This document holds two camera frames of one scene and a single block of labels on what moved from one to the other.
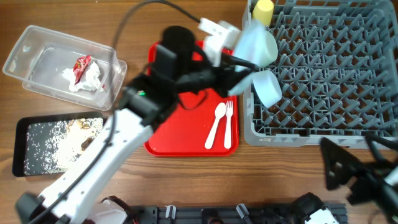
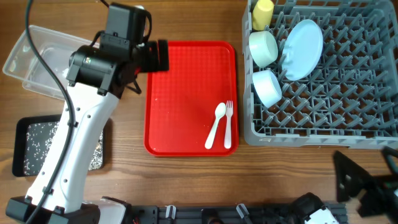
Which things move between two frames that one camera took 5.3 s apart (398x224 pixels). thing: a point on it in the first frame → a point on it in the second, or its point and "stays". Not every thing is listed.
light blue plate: [243, 81] → [302, 50]
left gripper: [226, 76] → [152, 63]
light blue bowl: [267, 87] stays
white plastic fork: [227, 136] stays
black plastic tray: [47, 145] stays
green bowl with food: [262, 46] stays
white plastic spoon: [219, 111] stays
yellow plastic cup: [263, 10] stays
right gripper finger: [375, 142] → [392, 155]
